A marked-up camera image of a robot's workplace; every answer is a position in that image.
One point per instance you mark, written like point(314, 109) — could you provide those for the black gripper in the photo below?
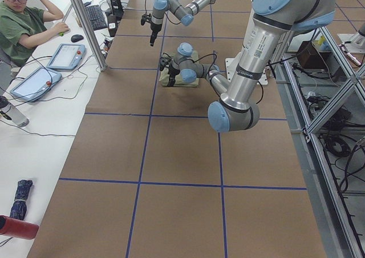
point(154, 29)
point(173, 71)

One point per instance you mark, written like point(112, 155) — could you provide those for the olive green long-sleeve shirt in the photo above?
point(164, 62)

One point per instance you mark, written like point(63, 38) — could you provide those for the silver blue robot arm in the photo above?
point(184, 14)
point(271, 18)

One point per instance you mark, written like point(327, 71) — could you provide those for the black keyboard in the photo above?
point(96, 17)

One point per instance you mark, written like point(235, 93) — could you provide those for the black computer mouse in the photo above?
point(76, 38)

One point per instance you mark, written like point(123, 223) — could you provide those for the far blue teach pendant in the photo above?
point(67, 57)

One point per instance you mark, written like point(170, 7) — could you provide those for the blue teach pendant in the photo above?
point(34, 86)
point(67, 57)

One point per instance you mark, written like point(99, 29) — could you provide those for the person in green shirt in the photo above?
point(23, 29)

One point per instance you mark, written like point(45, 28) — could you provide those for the near blue teach pendant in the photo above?
point(34, 86)

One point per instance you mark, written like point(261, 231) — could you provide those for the brown cardboard box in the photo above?
point(308, 57)

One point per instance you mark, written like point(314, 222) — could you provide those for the clear water bottle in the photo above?
point(10, 112)

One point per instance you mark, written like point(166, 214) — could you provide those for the folded dark blue umbrella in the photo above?
point(19, 207)

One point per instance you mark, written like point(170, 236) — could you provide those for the red cylindrical bottle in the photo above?
point(18, 228)

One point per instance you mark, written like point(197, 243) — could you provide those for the aluminium frame post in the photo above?
point(89, 32)

